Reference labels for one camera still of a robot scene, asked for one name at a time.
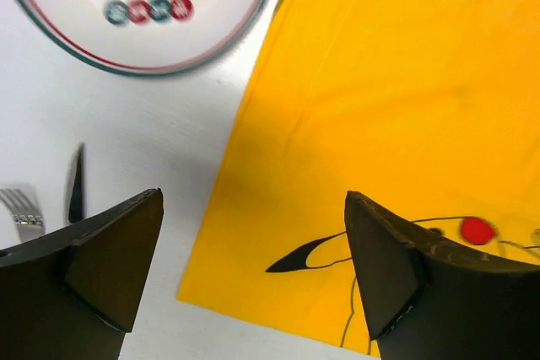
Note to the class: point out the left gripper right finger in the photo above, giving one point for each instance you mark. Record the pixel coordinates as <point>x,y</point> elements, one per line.
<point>427,297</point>

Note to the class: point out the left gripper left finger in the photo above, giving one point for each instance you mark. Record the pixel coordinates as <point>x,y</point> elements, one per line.
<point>74,293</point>

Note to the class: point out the knife with teal handle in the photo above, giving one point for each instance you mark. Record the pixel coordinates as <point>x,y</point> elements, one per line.
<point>75,193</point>

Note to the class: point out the yellow pikachu cloth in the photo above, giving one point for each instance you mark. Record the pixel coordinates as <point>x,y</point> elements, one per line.
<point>428,107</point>

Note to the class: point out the round patterned plate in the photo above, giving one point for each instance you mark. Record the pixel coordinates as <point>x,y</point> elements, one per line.
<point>144,38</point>

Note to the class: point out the fork with teal handle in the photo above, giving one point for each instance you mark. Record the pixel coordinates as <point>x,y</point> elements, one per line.
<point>26,215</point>

